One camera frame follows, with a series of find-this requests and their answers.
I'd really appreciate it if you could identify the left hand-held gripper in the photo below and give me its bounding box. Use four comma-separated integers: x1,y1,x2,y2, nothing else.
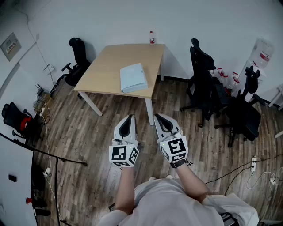
109,114,140,168

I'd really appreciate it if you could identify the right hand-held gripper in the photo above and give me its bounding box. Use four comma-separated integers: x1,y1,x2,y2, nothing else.
154,113,189,164

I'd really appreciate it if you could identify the person's left forearm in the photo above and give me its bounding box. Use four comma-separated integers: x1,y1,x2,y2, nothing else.
114,166,136,216

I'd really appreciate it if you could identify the person's right forearm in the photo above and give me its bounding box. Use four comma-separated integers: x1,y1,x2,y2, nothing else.
174,164,210,203

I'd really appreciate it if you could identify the black office chair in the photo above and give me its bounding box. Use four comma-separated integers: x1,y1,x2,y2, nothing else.
61,37,92,87
1,102,44,142
214,65,266,148
179,38,224,128

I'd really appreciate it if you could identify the wooden table with white legs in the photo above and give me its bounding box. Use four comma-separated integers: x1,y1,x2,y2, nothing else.
73,43,166,126

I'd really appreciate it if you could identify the person's white shirt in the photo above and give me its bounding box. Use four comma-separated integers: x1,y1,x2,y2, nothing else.
97,177,260,226

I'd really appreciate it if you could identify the cardboard box with clutter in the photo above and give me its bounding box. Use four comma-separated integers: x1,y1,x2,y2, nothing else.
33,91,54,113

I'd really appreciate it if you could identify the red cloth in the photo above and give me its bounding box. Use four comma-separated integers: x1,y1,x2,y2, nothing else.
20,117,33,131

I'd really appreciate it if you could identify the black-framed whiteboard on stand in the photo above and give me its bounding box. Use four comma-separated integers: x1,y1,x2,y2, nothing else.
0,132,88,226

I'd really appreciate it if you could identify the white side table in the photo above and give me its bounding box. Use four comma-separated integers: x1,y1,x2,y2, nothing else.
268,83,283,109

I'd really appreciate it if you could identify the black wrist strap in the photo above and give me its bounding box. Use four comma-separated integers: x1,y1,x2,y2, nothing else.
170,158,187,169

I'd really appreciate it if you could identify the white cable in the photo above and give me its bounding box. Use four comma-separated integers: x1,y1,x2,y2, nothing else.
246,166,283,190
41,113,53,175

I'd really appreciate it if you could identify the black cable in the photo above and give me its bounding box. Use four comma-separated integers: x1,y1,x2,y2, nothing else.
205,154,283,196

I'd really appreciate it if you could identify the white wall box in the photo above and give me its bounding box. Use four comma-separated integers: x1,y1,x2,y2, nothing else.
42,64,55,76

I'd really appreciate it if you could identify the grey electrical wall panel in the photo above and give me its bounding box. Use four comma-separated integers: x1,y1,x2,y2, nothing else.
0,32,22,62

